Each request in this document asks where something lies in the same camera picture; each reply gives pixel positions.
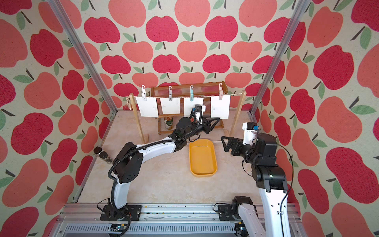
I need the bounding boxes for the wooden string stand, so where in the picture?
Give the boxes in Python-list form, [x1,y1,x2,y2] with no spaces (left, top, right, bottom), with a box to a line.
[127,91,247,143]

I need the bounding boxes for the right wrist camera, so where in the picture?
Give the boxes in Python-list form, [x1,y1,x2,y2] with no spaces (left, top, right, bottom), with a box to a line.
[242,122,259,145]

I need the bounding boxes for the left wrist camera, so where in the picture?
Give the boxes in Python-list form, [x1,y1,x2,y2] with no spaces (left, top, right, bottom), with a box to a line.
[190,104,206,120]

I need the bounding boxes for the left aluminium frame post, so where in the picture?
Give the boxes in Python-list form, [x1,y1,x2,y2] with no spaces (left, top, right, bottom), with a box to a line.
[47,0,117,115]

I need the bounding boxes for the right aluminium frame post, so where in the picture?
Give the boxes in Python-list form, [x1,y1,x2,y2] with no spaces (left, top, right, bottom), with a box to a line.
[249,0,311,120]

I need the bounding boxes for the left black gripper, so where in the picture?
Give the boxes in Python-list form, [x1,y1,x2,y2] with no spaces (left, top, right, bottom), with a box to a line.
[183,115,220,140]

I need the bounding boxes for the yellow plastic tray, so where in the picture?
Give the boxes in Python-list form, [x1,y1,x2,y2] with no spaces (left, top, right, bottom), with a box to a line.
[189,139,218,177]

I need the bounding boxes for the white postcard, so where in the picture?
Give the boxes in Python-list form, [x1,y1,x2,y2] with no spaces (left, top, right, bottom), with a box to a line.
[136,97,159,118]
[160,98,180,114]
[210,95,231,119]
[184,98,204,117]

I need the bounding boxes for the green label can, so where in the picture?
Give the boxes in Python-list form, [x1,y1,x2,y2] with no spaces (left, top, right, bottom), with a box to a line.
[164,117,173,130]

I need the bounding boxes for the teal clothespin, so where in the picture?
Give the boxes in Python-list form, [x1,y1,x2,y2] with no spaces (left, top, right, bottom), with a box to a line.
[190,85,194,102]

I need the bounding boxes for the aluminium frame post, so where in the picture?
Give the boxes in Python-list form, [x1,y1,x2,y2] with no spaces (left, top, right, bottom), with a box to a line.
[47,0,117,115]
[249,0,311,120]

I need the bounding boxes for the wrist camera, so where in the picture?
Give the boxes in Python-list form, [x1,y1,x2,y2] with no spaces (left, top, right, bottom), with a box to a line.
[242,122,259,145]
[190,104,206,120]

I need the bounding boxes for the pink clothespin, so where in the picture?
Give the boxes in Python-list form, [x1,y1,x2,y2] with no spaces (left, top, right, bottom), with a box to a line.
[219,83,224,100]

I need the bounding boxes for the grey clothespin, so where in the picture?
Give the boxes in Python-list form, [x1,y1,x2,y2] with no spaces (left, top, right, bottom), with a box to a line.
[168,86,172,101]

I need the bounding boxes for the wooden shelf rack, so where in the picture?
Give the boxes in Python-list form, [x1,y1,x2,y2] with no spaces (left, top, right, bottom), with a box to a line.
[151,82,228,135]

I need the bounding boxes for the white clothespin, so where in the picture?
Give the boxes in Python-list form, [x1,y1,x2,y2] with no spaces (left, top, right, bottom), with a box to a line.
[141,85,147,101]

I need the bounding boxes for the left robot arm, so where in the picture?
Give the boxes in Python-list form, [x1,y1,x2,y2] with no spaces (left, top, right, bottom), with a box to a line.
[101,111,221,220]

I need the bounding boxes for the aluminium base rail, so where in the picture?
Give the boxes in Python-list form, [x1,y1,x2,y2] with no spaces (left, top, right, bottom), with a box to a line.
[48,202,307,237]

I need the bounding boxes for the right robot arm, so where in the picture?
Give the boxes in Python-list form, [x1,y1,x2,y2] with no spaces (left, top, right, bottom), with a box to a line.
[221,133,291,237]

